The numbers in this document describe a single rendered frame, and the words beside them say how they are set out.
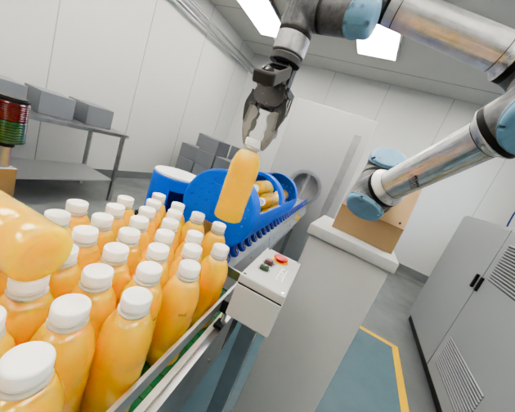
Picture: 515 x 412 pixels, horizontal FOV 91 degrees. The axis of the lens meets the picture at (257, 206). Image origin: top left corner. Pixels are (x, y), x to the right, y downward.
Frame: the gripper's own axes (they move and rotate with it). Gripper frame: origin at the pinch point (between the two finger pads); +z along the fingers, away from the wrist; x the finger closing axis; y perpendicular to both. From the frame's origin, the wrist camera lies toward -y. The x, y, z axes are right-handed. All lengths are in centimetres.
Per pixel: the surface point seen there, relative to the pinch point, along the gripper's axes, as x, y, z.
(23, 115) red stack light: 46, -19, 12
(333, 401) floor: -74, 98, 136
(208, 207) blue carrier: 15.8, 20.9, 26.3
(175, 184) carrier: 56, 58, 35
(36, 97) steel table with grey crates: 269, 115, 31
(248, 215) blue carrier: 1.2, 20.9, 23.0
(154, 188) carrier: 67, 56, 41
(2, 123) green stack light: 46, -22, 15
